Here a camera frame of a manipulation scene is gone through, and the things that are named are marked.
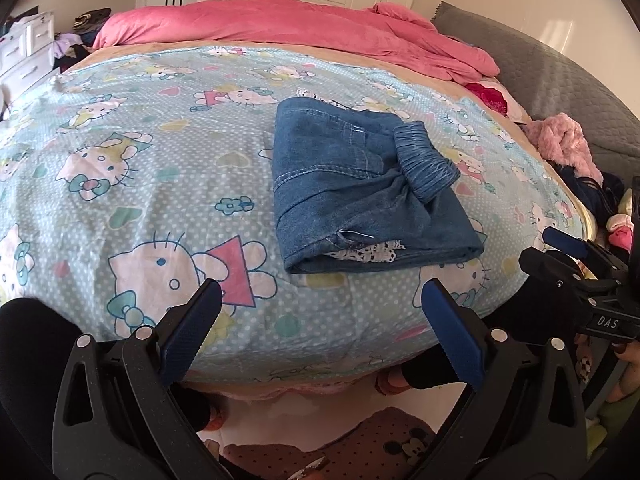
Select white drawer chest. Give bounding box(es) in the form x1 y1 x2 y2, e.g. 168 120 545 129
0 12 54 104

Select right hand red nails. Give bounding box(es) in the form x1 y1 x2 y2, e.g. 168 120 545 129
606 340 640 403

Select pink fluffy garment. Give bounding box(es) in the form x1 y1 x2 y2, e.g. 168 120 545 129
524 113 603 185

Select dark clothes pile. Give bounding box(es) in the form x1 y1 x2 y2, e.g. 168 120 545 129
52 8 112 73

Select pink duvet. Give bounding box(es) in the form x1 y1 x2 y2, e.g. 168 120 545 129
93 0 500 84

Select blue denim pants lace hem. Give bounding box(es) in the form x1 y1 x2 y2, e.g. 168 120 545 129
272 96 484 274

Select Hello Kitty blue bedsheet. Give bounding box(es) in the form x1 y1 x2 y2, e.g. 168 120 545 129
1 46 594 385

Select red pillow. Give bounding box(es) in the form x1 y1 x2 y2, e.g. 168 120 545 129
464 82 509 117

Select grey quilted headboard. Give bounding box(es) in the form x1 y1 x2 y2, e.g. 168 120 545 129
432 1 639 184

